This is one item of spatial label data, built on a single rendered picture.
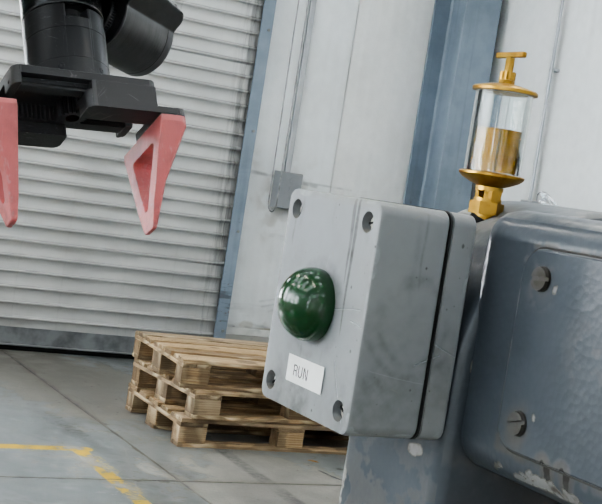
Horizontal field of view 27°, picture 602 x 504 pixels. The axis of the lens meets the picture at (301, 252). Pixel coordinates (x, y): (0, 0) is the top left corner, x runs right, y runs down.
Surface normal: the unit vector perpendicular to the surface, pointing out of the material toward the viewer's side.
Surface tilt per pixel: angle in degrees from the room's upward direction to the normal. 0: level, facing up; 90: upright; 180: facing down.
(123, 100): 62
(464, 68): 90
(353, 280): 90
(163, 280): 87
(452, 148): 90
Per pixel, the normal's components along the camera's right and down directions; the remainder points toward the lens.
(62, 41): 0.04, -0.34
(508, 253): -0.87, -0.11
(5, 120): 0.51, 0.00
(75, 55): 0.37, -0.37
